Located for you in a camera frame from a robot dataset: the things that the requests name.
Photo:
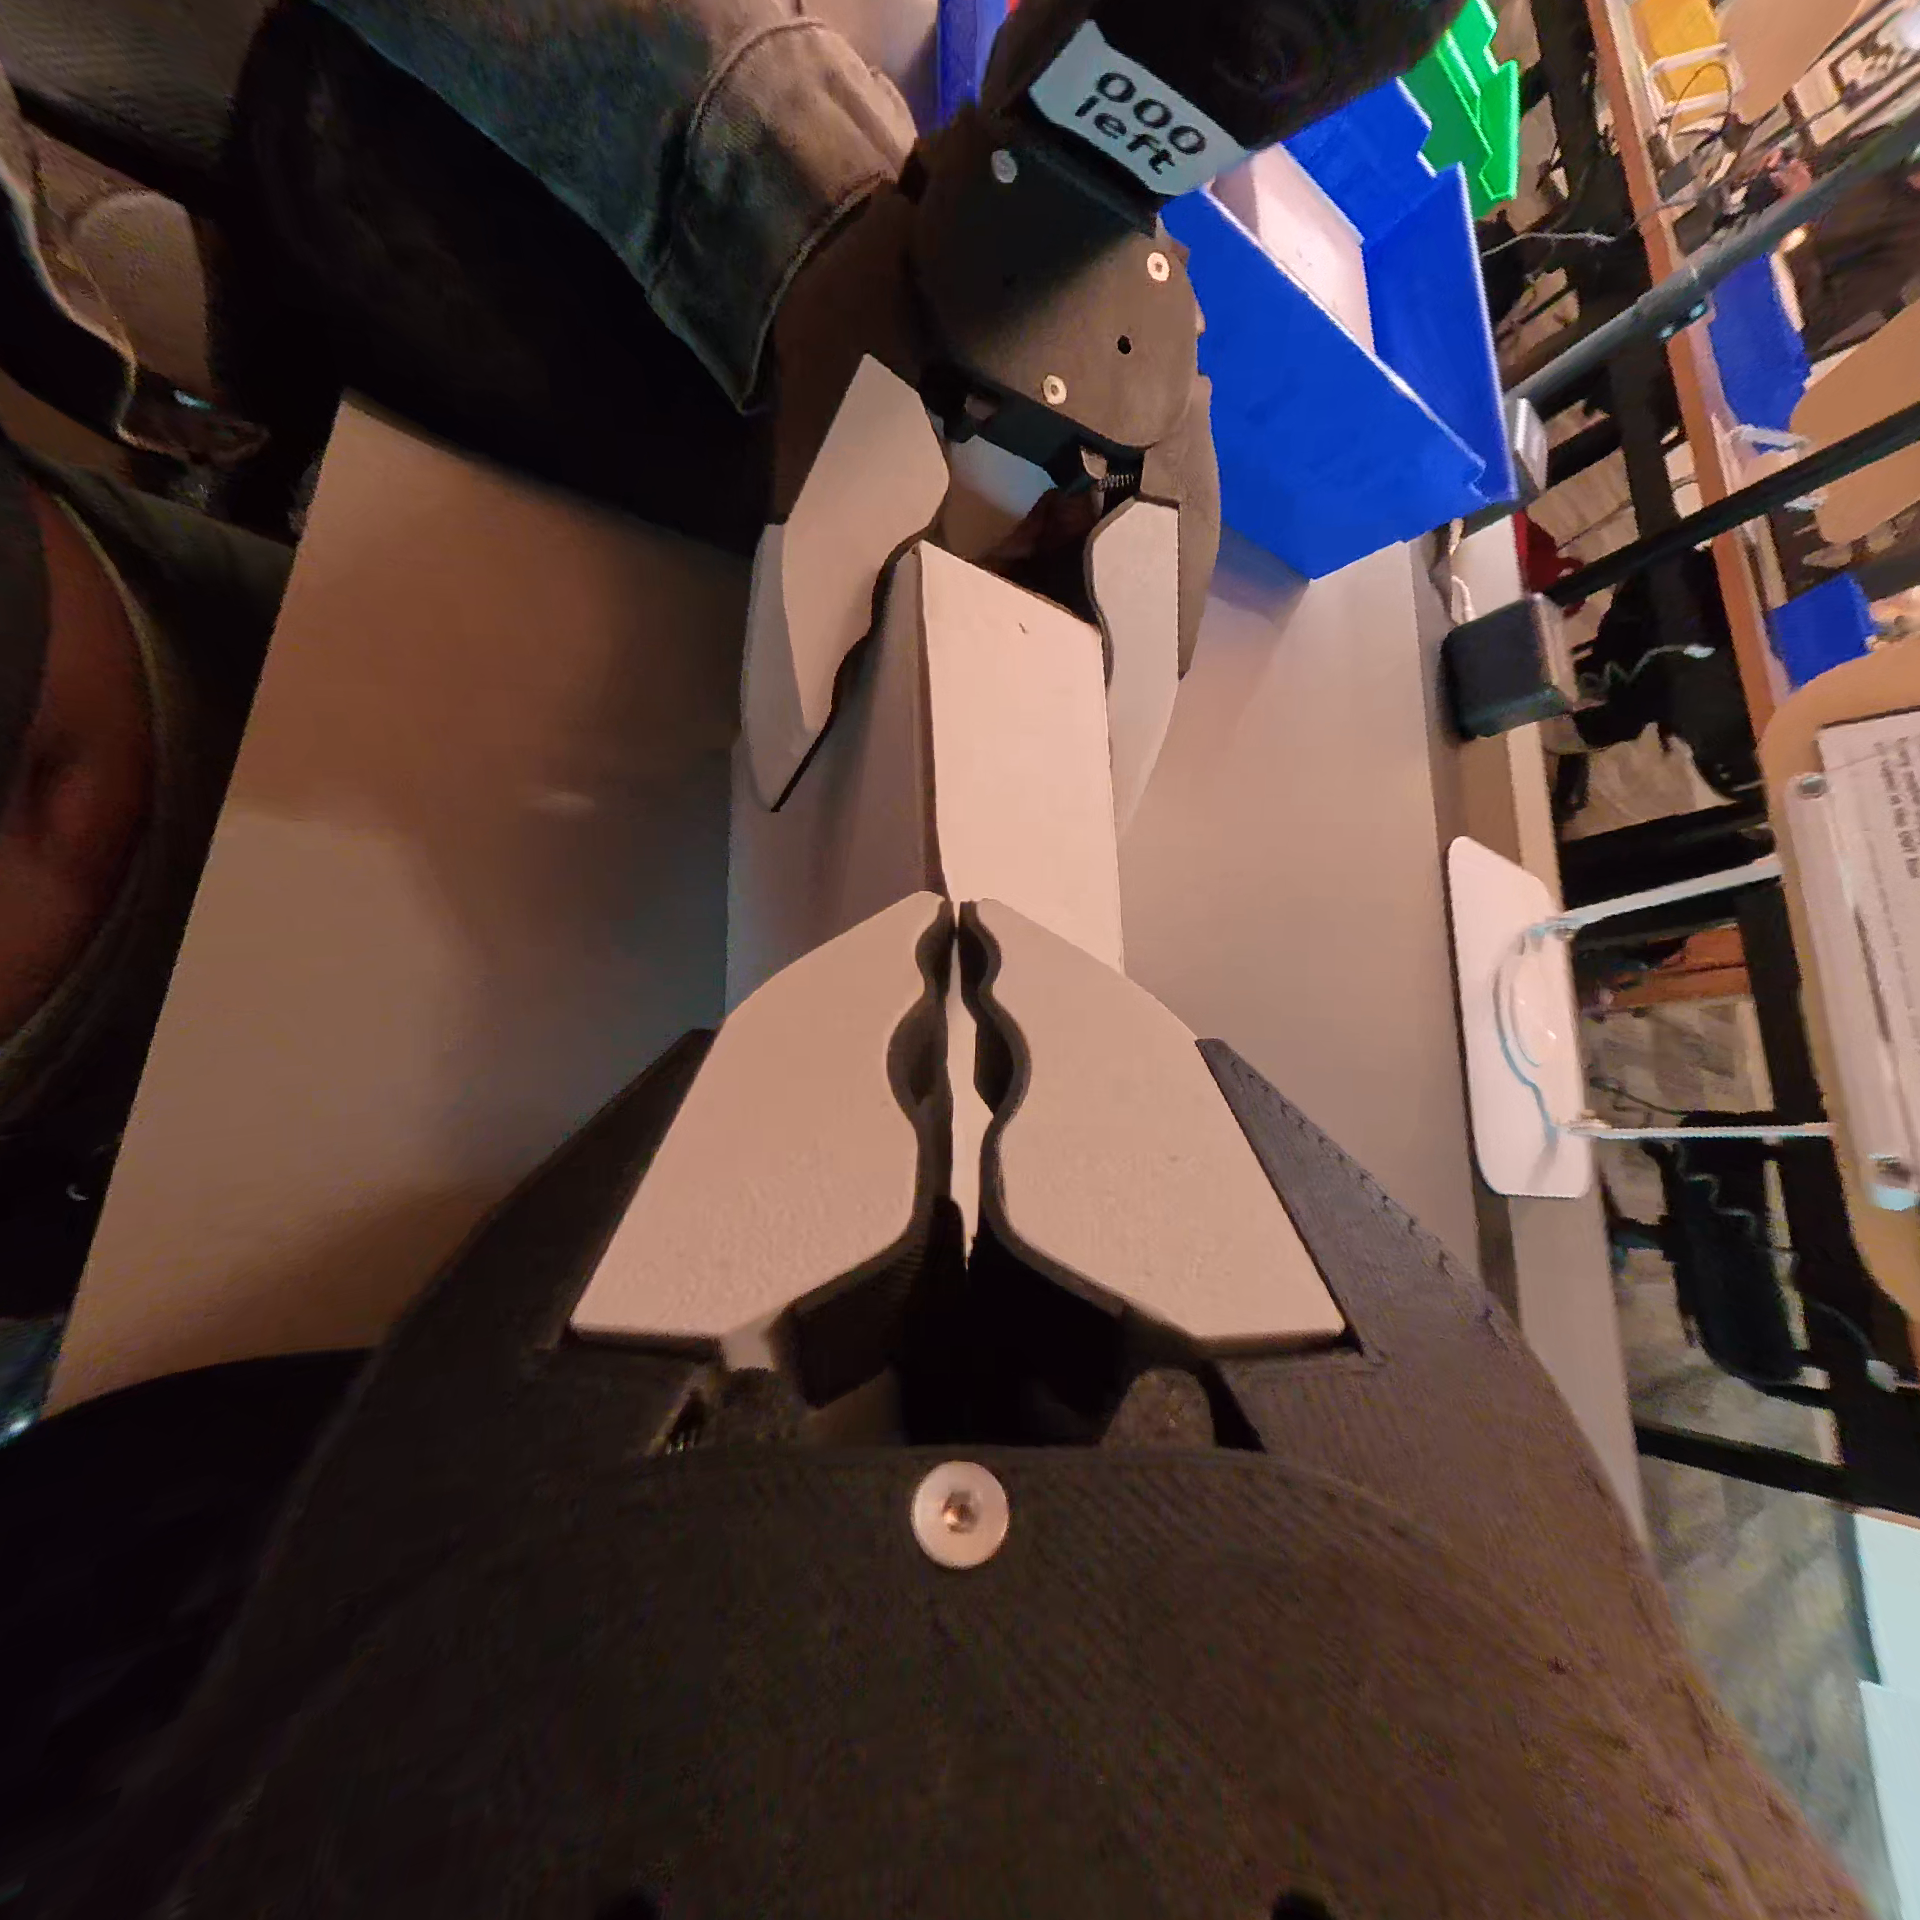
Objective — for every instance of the black vertical pole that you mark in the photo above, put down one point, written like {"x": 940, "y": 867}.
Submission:
{"x": 1724, "y": 509}

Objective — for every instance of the wooden document stand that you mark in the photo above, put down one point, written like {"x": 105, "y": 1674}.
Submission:
{"x": 1501, "y": 1050}

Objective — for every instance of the small grey power adapter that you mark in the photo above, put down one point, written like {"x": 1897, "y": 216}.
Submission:
{"x": 1529, "y": 450}

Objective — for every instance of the person's left forearm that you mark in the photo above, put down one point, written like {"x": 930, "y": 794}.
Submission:
{"x": 629, "y": 135}

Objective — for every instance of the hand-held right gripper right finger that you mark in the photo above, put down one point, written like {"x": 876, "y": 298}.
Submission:
{"x": 1142, "y": 1185}

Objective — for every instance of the large blue plastic bin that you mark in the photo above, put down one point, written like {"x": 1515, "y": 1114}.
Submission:
{"x": 1337, "y": 450}

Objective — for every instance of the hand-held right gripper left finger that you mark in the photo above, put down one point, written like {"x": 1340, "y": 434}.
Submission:
{"x": 780, "y": 1170}

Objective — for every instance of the printed instruction sheet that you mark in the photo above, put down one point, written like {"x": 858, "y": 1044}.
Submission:
{"x": 1869, "y": 901}

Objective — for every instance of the green plastic bin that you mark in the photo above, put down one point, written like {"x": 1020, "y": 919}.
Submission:
{"x": 1477, "y": 105}

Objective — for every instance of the small blue plastic bin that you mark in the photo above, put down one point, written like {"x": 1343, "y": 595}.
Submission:
{"x": 1822, "y": 628}
{"x": 1763, "y": 338}

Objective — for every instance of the dark grey cube device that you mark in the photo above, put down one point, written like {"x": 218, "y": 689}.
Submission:
{"x": 1507, "y": 667}

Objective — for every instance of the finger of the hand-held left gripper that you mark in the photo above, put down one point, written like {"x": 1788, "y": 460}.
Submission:
{"x": 841, "y": 540}
{"x": 1145, "y": 628}

